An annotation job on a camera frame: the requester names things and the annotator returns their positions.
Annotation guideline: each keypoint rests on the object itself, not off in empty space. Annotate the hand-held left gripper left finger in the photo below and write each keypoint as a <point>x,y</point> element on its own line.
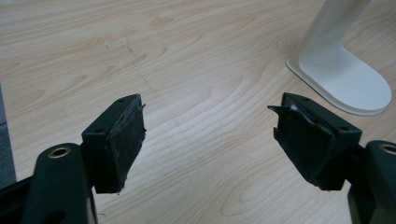
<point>115,146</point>

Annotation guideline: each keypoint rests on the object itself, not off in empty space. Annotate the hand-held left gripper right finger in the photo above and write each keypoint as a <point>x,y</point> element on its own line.
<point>314,146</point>

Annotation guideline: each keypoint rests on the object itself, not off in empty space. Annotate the white stand base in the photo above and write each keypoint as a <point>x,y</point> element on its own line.
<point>339,71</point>

